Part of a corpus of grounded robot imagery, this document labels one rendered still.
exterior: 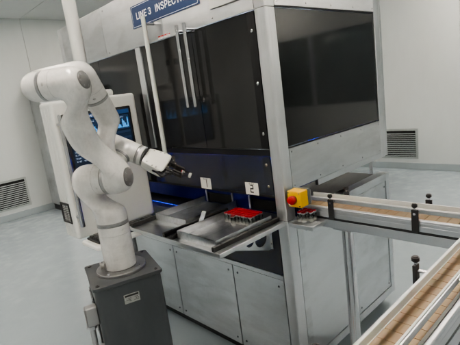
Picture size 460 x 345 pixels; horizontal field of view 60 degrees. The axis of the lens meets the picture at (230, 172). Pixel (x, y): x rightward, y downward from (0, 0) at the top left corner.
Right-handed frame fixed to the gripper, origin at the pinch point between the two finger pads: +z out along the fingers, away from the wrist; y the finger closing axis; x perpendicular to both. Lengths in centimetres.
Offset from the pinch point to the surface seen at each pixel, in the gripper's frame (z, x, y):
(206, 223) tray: 17.4, -29.5, -0.7
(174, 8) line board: -39, 24, -75
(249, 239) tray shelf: 38.1, -10.2, 10.8
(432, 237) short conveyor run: 98, 21, 0
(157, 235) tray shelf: -1.3, -35.1, 12.1
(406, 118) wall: 200, -214, -420
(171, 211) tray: -4, -53, -14
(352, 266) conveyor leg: 85, -20, -4
